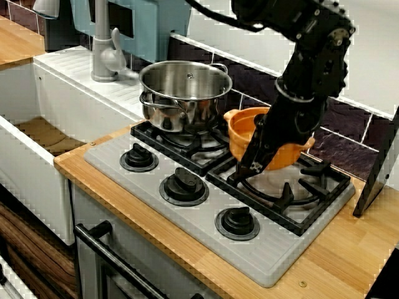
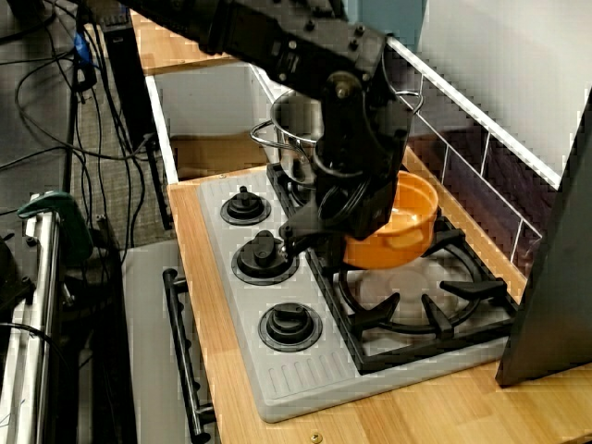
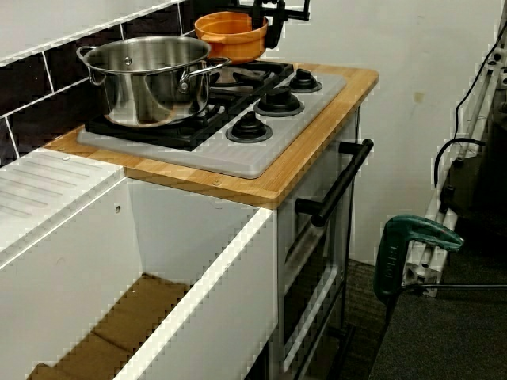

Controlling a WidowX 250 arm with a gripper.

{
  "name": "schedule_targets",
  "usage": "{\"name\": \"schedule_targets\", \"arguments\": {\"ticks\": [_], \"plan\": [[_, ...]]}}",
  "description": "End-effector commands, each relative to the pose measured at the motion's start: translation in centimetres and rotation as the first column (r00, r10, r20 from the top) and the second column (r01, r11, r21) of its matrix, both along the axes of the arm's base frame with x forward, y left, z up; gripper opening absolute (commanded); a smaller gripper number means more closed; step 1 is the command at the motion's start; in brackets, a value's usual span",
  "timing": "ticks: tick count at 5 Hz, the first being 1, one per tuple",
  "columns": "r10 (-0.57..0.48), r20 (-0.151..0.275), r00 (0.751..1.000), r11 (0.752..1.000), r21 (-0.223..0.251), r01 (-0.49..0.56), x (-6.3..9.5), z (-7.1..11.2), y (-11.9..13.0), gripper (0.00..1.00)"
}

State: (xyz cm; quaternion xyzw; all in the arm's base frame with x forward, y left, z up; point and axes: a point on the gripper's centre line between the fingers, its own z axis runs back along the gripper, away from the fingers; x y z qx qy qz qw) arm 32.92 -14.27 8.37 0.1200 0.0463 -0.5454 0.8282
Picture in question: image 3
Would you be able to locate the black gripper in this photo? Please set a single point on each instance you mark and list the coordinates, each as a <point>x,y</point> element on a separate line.
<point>273,6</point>

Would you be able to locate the orange plastic pot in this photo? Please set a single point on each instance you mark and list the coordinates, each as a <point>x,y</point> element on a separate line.
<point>233,43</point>

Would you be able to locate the black burner grate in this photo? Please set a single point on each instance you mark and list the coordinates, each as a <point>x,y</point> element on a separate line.
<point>174,136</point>
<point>283,70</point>

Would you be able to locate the black stove knob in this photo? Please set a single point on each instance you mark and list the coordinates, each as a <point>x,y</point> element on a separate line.
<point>303,81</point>
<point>247,126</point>
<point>279,99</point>

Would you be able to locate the stainless steel cooking pot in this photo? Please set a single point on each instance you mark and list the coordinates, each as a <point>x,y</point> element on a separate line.
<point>150,91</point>

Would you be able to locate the grey stove top panel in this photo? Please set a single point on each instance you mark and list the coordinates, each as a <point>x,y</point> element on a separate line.
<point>237,158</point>

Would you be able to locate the wooden stove countertop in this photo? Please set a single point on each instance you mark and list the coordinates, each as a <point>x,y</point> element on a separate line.
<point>309,158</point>

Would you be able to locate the white toy sink basin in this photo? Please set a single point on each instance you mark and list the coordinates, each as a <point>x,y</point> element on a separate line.
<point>198,237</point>

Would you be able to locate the white toy oven cabinet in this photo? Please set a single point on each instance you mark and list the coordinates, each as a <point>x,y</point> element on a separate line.
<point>305,253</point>

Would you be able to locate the dark tiled backsplash panel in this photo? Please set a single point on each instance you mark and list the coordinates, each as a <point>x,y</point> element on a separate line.
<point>31,79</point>

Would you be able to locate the green bar clamp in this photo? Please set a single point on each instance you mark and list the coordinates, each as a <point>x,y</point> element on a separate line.
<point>390,261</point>

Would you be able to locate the black equipment block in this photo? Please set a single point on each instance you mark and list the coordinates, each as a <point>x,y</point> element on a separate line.
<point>487,178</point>

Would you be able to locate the brown cardboard sheet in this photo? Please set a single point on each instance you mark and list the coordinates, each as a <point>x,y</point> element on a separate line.
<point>130,316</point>

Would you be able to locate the aluminium frame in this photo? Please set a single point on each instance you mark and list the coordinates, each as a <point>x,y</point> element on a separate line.
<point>429,269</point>

